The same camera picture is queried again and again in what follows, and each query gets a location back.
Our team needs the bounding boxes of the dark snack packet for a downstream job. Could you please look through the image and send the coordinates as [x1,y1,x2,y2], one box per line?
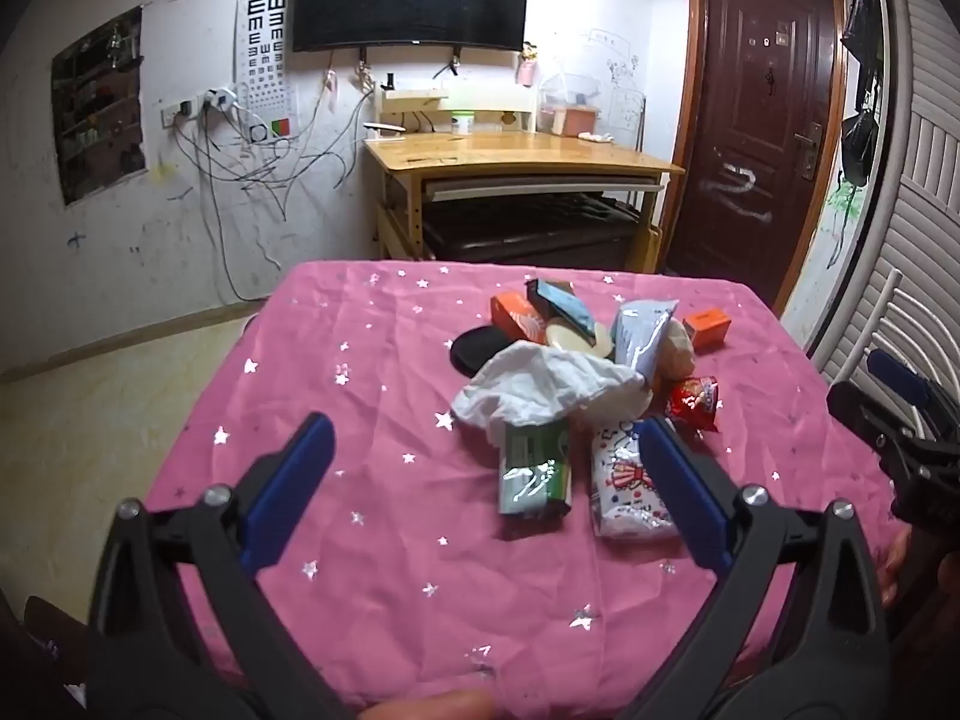
[525,279,597,338]

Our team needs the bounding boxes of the white slatted rack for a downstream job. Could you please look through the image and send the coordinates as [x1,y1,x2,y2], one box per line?
[806,255,960,421]

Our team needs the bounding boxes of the metal door handle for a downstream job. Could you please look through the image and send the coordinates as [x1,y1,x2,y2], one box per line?
[793,124,824,181]

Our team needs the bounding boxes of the grey keyboard tray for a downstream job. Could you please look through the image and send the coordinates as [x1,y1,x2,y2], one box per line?
[421,171,667,202]

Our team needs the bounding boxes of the cream round brush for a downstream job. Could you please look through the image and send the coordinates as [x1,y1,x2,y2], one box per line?
[544,319,612,359]

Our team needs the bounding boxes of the wooden desk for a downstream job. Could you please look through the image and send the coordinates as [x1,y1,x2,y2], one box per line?
[364,86,685,275]

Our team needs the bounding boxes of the person's right hand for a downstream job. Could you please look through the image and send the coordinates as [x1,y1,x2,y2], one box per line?
[877,525,914,610]

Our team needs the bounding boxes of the white printed tissue packet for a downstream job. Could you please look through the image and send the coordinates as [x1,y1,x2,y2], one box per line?
[589,420,681,539]

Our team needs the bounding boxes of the person's left hand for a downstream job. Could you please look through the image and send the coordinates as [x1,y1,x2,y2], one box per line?
[360,690,497,720]

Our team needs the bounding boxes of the dark brown door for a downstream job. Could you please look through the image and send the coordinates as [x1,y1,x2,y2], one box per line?
[666,0,847,308]

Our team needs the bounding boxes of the white power strip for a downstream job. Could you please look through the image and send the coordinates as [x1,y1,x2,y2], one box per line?
[160,86,242,128]

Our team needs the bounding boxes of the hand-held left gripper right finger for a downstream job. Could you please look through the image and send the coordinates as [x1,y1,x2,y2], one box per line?
[636,415,893,720]

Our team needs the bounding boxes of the large orange box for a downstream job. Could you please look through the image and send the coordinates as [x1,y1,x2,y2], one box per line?
[491,292,552,346]

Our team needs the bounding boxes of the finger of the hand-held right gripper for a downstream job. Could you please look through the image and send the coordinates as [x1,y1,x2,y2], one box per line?
[827,382,931,470]
[868,349,960,436]

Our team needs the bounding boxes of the black leather bench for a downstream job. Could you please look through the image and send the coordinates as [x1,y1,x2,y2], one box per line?
[421,193,644,271]

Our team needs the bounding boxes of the clear plastic container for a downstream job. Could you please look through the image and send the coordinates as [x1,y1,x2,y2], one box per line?
[540,73,605,112]

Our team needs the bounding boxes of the black hanging bags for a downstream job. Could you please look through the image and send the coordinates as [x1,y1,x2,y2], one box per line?
[840,0,887,188]

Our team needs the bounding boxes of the pink star-print tablecloth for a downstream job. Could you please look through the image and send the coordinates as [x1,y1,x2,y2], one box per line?
[142,261,908,720]

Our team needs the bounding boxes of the bundle of wall cables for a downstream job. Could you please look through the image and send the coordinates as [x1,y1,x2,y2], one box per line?
[172,75,376,302]

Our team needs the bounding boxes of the wall niche shelf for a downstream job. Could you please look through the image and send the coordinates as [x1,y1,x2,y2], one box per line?
[51,6,147,205]

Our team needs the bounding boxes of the white tissue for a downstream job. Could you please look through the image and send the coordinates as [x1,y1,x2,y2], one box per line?
[450,341,650,445]

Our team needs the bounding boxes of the orange plastic bottle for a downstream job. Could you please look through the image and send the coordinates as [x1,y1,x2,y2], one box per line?
[654,319,697,392]

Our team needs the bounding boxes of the green packet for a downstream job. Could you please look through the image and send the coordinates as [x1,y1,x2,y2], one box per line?
[499,420,572,518]

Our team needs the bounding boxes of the small orange box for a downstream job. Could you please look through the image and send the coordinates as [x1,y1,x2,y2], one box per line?
[684,307,732,352]

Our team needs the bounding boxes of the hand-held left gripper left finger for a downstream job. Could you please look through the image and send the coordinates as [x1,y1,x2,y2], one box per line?
[86,412,365,720]

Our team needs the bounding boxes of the eye chart poster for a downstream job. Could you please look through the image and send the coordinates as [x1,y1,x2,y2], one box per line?
[236,0,299,140]

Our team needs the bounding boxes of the black round pad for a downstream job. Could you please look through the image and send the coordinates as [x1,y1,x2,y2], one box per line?
[450,326,520,380]

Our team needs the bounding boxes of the red snack packet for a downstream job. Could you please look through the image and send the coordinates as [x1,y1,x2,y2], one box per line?
[665,375,722,434]

